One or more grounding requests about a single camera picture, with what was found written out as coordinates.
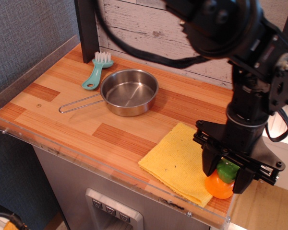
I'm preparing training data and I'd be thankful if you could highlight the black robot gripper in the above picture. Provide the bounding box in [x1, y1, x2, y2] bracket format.
[193, 113, 285, 194]

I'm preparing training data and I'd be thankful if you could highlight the orange carrot-shaped salt cellar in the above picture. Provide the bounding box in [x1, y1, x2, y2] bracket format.
[204, 158, 240, 199]

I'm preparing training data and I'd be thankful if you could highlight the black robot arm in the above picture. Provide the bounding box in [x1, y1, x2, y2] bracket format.
[166, 0, 288, 194]

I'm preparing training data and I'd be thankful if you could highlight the yellow cloth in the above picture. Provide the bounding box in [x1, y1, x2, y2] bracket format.
[138, 123, 212, 207]

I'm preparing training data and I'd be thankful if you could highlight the clear acrylic edge guard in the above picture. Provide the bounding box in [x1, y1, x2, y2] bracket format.
[0, 111, 231, 230]

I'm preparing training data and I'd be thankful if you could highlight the small steel saucepan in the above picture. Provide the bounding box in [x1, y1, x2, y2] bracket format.
[59, 69, 159, 117]

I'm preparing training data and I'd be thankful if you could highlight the silver dispenser panel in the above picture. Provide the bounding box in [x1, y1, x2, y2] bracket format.
[85, 188, 144, 230]

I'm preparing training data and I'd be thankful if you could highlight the grey toy kitchen cabinet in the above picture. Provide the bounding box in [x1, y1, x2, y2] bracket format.
[34, 147, 209, 230]

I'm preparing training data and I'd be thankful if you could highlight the teal dish brush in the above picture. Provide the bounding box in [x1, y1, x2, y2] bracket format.
[82, 52, 114, 90]

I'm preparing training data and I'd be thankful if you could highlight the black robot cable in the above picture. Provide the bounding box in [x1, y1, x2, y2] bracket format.
[94, 0, 288, 143]

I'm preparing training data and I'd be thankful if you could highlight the dark vertical post left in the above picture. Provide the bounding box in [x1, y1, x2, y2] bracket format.
[74, 0, 99, 63]

